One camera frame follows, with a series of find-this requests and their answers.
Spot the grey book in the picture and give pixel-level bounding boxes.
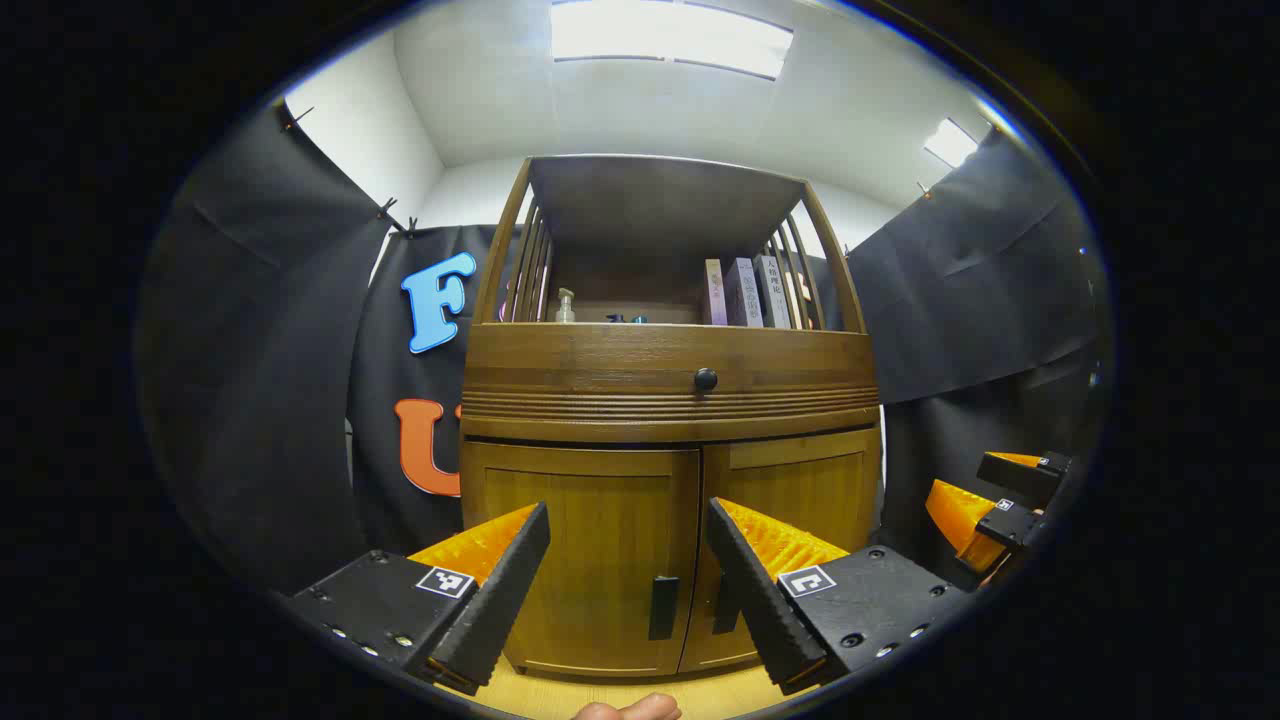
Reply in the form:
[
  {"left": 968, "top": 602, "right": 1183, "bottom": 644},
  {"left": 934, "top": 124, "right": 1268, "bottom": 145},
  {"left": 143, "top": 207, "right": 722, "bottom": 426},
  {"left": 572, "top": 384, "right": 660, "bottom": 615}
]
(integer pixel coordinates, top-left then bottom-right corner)
[{"left": 755, "top": 254, "right": 793, "bottom": 329}]

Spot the wooden double-door shoe cabinet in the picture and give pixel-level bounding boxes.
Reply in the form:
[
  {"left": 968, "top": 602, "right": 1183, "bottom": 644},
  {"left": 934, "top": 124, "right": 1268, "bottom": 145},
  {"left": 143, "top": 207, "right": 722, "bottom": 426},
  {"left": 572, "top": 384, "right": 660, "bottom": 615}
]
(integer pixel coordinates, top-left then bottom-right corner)
[{"left": 458, "top": 153, "right": 885, "bottom": 683}]

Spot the wooden cabinet door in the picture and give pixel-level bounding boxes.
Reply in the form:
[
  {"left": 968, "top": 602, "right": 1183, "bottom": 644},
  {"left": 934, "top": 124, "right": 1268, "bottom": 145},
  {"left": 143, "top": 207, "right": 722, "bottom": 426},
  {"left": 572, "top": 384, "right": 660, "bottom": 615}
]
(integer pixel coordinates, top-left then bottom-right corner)
[
  {"left": 680, "top": 428, "right": 883, "bottom": 673},
  {"left": 460, "top": 440, "right": 701, "bottom": 679}
]

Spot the large ceiling light panel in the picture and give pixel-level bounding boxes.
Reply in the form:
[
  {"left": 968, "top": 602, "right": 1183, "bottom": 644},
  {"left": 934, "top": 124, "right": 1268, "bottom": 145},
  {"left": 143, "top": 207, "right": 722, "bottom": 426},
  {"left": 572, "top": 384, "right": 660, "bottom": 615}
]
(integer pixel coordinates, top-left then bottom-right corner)
[{"left": 550, "top": 0, "right": 796, "bottom": 81}]

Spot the black door handle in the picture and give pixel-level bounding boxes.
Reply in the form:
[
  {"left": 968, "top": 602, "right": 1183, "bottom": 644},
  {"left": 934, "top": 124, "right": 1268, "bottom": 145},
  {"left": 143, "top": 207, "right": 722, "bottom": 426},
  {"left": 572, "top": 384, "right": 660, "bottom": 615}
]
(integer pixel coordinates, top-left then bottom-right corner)
[
  {"left": 648, "top": 576, "right": 681, "bottom": 641},
  {"left": 712, "top": 570, "right": 746, "bottom": 636}
]

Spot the small ceiling light panel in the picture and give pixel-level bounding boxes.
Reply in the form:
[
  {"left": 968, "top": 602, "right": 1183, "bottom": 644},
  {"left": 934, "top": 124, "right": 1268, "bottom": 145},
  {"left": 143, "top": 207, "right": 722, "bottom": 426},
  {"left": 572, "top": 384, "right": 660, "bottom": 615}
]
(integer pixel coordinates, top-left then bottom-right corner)
[{"left": 924, "top": 118, "right": 979, "bottom": 169}]

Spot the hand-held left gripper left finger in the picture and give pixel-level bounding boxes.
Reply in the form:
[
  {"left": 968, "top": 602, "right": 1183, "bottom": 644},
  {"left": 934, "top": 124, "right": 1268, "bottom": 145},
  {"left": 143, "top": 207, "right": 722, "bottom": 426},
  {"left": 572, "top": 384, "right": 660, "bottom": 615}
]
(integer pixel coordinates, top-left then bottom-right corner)
[{"left": 288, "top": 502, "right": 552, "bottom": 698}]

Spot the wooden drawer front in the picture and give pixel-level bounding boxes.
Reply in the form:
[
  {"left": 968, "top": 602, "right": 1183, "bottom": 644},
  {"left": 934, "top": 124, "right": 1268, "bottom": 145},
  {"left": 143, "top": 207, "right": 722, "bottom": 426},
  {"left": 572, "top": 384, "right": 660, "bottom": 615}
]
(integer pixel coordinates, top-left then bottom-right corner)
[{"left": 462, "top": 322, "right": 879, "bottom": 423}]

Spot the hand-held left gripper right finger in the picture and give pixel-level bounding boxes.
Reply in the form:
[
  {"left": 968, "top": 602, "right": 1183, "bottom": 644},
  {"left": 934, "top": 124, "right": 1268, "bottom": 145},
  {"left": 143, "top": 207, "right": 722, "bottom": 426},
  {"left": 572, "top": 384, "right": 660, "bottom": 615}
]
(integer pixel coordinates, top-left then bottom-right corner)
[{"left": 706, "top": 497, "right": 976, "bottom": 696}]

